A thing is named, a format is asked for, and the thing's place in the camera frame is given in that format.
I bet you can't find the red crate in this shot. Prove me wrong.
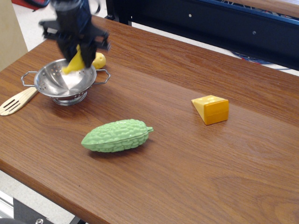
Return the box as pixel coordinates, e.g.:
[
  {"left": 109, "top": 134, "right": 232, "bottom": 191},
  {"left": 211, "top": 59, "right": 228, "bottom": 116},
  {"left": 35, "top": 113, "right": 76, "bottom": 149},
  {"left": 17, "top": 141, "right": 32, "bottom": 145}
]
[{"left": 11, "top": 0, "right": 50, "bottom": 10}]

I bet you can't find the wooden slotted spatula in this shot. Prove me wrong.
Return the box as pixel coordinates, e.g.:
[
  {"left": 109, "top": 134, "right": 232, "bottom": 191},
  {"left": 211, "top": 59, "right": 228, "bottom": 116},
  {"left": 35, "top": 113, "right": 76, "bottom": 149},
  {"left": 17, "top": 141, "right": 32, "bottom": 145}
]
[{"left": 0, "top": 87, "right": 38, "bottom": 116}]

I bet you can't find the green toy bitter gourd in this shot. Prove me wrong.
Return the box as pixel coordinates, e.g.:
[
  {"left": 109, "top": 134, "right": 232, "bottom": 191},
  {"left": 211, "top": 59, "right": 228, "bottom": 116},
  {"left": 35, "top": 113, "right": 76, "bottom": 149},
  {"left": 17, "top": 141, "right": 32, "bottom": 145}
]
[{"left": 81, "top": 119, "right": 154, "bottom": 153}]

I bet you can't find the metal table mount bracket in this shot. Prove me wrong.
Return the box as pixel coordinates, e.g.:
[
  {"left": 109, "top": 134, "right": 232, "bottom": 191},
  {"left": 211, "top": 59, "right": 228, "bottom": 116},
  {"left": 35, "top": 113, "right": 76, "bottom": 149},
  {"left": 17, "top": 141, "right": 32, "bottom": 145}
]
[{"left": 0, "top": 191, "right": 86, "bottom": 224}]

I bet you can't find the yellow toy banana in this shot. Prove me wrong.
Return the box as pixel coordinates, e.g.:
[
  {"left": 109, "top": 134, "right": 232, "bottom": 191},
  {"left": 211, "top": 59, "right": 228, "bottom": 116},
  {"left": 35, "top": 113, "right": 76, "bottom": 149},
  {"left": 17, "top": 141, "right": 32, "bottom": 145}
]
[{"left": 61, "top": 45, "right": 85, "bottom": 75}]

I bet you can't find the light wooden panel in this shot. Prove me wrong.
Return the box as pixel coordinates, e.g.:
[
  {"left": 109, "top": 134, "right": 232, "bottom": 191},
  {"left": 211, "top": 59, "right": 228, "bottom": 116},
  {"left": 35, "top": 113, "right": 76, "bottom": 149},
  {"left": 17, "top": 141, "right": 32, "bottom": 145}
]
[{"left": 0, "top": 0, "right": 28, "bottom": 70}]

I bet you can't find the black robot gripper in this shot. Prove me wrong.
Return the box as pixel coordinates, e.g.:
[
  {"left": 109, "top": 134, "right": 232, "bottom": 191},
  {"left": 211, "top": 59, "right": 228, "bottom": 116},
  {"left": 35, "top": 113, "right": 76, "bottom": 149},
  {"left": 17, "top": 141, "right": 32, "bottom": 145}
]
[{"left": 39, "top": 0, "right": 110, "bottom": 68}]

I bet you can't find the steel colander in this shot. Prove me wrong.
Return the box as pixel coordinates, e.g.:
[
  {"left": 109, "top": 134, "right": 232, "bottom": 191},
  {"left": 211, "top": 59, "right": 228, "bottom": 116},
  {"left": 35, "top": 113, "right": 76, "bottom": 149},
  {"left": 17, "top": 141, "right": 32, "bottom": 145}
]
[{"left": 21, "top": 59, "right": 111, "bottom": 106}]

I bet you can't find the yellow toy potato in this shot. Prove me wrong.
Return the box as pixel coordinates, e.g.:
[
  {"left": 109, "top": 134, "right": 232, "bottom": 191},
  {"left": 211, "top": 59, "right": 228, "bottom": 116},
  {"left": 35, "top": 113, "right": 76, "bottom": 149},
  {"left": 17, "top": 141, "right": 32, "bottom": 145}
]
[{"left": 92, "top": 52, "right": 106, "bottom": 70}]

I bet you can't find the dark blue metal frame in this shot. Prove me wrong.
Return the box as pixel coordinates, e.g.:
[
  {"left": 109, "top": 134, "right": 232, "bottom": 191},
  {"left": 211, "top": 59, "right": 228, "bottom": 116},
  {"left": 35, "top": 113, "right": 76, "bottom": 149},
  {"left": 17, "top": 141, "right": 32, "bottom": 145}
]
[{"left": 106, "top": 0, "right": 299, "bottom": 70}]

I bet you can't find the orange toy cheese wedge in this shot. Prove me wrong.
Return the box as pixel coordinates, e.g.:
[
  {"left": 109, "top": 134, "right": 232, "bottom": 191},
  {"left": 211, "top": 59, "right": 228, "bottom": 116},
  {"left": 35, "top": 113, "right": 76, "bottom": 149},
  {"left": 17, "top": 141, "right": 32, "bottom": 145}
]
[{"left": 191, "top": 95, "right": 229, "bottom": 125}]

